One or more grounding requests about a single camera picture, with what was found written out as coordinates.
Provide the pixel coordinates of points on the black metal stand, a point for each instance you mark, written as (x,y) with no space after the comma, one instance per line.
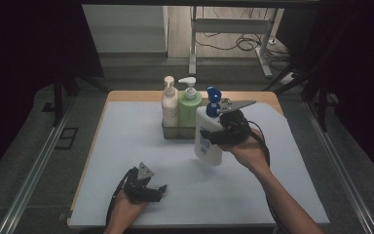
(58,97)
(319,104)

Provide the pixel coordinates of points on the white panel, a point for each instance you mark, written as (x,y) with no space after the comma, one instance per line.
(126,29)

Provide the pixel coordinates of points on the white metal desk frame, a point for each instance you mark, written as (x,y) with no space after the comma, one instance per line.
(230,25)

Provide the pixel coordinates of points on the white bottle with blue pump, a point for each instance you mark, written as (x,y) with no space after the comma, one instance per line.
(208,152)

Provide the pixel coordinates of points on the green pump bottle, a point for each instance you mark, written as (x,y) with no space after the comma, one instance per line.
(188,110)

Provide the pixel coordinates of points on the aluminium rail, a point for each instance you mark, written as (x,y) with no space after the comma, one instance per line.
(341,169)
(35,169)

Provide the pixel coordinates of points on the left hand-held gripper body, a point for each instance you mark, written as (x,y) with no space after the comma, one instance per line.
(139,188)

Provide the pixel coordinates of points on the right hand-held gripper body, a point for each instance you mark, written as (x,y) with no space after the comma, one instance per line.
(235,126)

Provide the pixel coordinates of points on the person's left hand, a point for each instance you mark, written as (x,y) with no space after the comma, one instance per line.
(126,208)

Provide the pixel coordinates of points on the white ribbed cup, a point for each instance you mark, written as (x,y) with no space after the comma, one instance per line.
(169,105)

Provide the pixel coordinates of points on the pale table mat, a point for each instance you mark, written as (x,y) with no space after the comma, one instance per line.
(136,149)

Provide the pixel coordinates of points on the person's right hand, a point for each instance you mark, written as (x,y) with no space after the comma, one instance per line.
(248,152)

